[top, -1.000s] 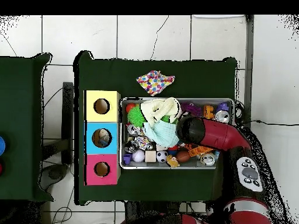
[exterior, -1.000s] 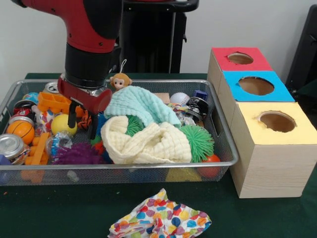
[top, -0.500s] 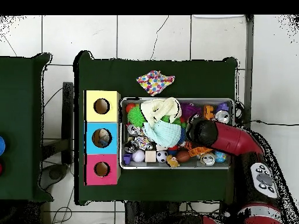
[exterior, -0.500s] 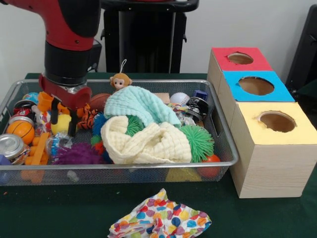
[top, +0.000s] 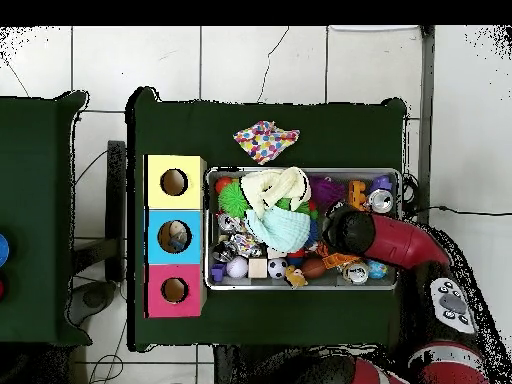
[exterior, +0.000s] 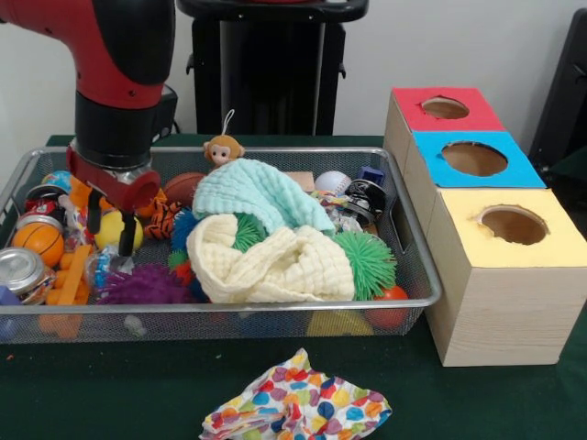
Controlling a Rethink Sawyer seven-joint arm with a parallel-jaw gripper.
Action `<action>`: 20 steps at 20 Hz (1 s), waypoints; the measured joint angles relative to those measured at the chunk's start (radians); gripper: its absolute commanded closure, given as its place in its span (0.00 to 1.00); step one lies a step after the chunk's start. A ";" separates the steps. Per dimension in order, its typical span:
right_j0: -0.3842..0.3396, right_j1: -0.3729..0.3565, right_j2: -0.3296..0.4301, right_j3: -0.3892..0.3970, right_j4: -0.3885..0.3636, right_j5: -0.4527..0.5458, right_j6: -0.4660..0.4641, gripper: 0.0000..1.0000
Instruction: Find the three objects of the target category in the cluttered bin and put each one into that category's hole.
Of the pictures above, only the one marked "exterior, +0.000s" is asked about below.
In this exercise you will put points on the small orange basketball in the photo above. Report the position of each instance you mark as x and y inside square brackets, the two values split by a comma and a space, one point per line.
[38, 243]

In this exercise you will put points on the brown monkey plush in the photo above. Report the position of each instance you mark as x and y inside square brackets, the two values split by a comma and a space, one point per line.
[223, 148]

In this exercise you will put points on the polka dot cloth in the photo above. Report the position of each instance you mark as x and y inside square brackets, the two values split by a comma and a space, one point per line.
[303, 403]

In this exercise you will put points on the black upright panel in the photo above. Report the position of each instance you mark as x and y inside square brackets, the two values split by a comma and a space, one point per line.
[570, 92]

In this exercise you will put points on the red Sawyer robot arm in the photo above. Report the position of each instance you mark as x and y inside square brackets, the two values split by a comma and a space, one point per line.
[115, 82]

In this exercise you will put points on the green spiky ball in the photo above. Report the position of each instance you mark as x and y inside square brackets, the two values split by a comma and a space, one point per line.
[371, 261]

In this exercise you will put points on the cream cloth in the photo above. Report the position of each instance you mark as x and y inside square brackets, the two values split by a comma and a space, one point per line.
[275, 270]

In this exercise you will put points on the mint green cloth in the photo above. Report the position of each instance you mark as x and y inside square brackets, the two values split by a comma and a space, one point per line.
[252, 188]

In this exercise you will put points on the small brown football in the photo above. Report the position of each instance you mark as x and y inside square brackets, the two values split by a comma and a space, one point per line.
[183, 188]

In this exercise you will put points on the dark green tablecloth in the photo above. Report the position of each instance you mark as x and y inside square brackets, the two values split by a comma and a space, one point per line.
[92, 394]

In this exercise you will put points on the purple spiky ball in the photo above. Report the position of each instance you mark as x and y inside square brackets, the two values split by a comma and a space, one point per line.
[142, 286]

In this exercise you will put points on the side table with green cloth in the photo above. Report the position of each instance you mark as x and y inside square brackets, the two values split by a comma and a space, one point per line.
[573, 170]

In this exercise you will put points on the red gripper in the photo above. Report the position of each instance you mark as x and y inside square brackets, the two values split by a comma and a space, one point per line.
[115, 185]

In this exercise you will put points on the silver tin can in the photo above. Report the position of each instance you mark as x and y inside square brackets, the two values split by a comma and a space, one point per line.
[20, 270]

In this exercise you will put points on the yellow ball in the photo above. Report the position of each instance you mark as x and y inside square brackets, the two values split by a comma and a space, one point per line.
[109, 229]

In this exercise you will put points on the wooden box with three holes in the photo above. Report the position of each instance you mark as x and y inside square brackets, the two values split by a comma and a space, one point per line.
[495, 312]

